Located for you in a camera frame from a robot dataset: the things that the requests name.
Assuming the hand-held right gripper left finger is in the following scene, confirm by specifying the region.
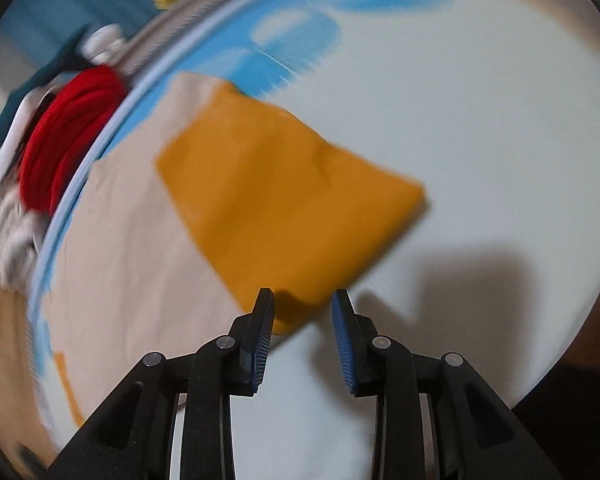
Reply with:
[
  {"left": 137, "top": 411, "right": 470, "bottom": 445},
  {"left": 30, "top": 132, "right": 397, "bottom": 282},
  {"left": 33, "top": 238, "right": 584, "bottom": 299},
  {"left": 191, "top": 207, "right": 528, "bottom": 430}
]
[{"left": 44, "top": 287, "right": 276, "bottom": 480}]

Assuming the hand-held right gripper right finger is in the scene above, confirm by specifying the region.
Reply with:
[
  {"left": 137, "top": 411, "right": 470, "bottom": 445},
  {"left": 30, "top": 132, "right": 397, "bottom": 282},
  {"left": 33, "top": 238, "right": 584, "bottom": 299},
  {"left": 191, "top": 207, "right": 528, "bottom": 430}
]
[{"left": 331, "top": 288, "right": 563, "bottom": 480}]

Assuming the beige and yellow jacket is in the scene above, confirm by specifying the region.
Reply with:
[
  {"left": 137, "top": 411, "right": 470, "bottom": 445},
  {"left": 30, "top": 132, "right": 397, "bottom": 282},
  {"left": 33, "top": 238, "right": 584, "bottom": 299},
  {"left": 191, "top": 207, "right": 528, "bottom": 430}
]
[{"left": 42, "top": 72, "right": 428, "bottom": 441}]

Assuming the blue and white printed bedsheet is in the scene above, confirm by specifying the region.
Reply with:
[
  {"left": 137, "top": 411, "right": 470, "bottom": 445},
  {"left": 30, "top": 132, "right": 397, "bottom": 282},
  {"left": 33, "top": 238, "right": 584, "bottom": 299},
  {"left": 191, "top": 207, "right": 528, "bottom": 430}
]
[{"left": 27, "top": 0, "right": 600, "bottom": 480}]

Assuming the beige cloth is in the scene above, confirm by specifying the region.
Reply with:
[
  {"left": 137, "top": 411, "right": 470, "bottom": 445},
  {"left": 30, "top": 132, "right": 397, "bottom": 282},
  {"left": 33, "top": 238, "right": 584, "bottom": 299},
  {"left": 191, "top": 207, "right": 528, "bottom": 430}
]
[{"left": 26, "top": 0, "right": 301, "bottom": 341}]

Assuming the cream folded blanket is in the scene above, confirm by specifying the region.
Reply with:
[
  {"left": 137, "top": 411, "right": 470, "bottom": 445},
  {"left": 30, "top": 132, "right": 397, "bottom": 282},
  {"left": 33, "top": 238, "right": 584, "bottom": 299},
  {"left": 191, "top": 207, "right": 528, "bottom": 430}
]
[{"left": 0, "top": 199, "right": 52, "bottom": 292}]

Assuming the red quilted blanket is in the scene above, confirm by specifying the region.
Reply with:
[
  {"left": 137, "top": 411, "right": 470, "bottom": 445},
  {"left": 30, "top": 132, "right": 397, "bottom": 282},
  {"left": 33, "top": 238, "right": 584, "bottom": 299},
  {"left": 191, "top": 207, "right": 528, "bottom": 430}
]
[{"left": 19, "top": 66, "right": 130, "bottom": 214}]

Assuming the beige padded headboard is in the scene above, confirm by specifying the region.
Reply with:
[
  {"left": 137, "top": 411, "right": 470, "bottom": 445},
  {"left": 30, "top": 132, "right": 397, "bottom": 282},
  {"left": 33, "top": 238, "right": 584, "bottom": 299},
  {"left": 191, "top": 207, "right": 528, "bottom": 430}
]
[{"left": 122, "top": 0, "right": 246, "bottom": 73}]

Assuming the teal cloth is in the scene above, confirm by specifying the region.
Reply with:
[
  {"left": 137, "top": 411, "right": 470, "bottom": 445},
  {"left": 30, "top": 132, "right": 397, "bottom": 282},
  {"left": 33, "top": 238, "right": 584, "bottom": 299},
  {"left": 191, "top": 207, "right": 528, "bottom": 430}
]
[{"left": 0, "top": 24, "right": 97, "bottom": 162}]

